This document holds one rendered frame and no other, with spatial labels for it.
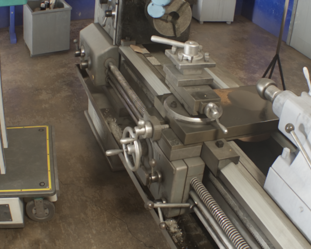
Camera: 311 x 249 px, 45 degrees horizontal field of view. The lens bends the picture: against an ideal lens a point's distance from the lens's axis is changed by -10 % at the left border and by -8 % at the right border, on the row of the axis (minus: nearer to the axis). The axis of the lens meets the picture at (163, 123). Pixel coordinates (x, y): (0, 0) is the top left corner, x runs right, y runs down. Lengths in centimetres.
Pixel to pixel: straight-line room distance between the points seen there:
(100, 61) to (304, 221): 174
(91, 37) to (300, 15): 362
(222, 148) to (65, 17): 319
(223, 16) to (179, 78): 464
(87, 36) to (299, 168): 196
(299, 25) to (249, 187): 450
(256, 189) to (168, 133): 43
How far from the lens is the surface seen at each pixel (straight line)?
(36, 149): 252
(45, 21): 447
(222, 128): 158
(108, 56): 263
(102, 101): 284
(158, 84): 212
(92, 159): 295
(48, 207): 239
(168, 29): 244
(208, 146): 163
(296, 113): 144
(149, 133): 167
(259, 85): 165
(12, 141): 261
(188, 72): 172
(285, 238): 137
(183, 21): 246
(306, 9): 572
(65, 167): 288
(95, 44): 274
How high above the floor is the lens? 177
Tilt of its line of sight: 31 degrees down
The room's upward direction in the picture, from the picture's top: 7 degrees clockwise
